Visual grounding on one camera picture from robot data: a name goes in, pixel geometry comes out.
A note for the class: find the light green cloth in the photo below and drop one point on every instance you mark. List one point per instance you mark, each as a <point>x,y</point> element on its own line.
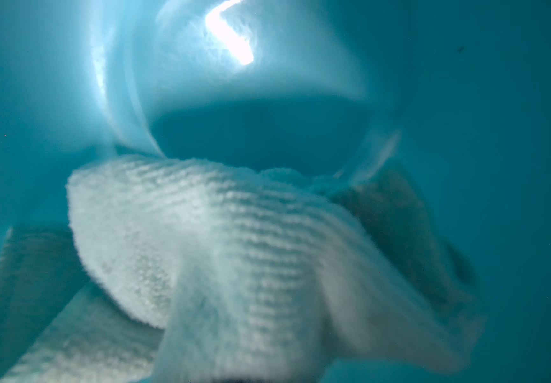
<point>197,271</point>

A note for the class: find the blue bucket white handle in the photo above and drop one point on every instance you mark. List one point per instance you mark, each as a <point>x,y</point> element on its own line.
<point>458,91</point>

